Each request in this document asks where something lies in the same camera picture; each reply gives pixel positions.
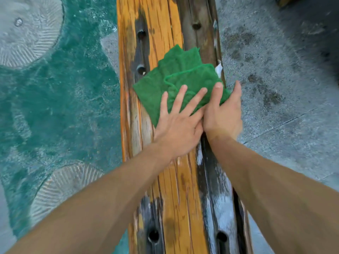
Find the person's left forearm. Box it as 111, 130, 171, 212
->
6, 141, 175, 254

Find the person's left hand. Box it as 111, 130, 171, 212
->
154, 84, 208, 159

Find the person's right hand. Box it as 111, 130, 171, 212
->
203, 80, 243, 142

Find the green microfibre cloth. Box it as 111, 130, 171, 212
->
132, 44, 232, 128

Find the person's right forearm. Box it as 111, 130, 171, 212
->
206, 135, 339, 254

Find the worn orange wooden beam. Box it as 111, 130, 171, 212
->
117, 0, 254, 254

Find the round ribbed stepping stone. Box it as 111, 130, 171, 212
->
29, 162, 105, 228
0, 0, 65, 69

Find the grey stone slab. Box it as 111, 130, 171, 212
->
100, 32, 120, 77

